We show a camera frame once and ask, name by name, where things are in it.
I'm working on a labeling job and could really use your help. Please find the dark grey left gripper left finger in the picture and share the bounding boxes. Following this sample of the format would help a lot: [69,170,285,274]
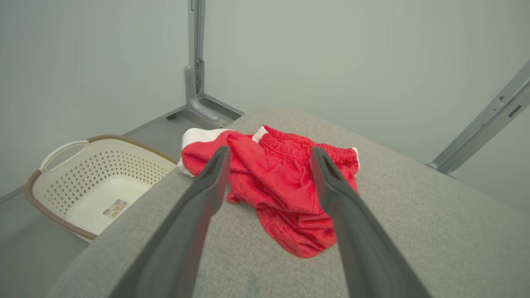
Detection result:
[109,145,231,298]

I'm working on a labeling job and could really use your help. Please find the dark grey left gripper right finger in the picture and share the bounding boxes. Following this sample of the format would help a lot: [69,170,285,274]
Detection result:
[311,147,431,298]

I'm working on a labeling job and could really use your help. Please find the red mesh shorts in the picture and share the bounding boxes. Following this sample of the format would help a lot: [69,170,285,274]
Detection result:
[226,125,360,258]

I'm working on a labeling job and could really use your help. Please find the cream perforated laundry basket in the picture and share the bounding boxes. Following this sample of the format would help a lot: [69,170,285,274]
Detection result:
[24,134,179,243]

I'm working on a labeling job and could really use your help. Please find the grey metal post with curved foot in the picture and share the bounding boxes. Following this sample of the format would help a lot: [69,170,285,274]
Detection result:
[167,0,245,129]

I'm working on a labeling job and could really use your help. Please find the grey metal partition post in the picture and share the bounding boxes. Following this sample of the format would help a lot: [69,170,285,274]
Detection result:
[426,61,530,180]

